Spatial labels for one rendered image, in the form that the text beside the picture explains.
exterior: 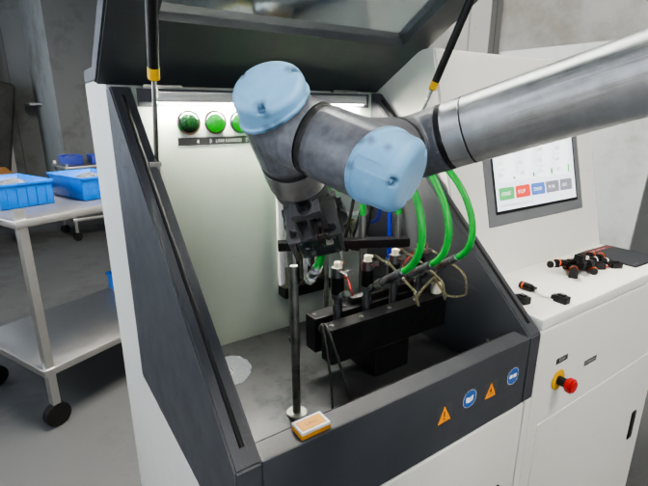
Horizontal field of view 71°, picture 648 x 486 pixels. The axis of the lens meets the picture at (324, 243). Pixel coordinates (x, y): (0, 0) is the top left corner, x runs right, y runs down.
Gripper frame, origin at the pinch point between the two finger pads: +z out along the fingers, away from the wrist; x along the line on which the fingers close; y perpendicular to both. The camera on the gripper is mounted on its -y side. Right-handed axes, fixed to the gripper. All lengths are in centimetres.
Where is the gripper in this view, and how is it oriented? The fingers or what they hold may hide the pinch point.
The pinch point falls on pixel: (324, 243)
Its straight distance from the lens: 74.1
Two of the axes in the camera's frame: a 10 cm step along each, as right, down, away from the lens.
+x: 9.7, -2.1, -0.7
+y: 1.5, 8.5, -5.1
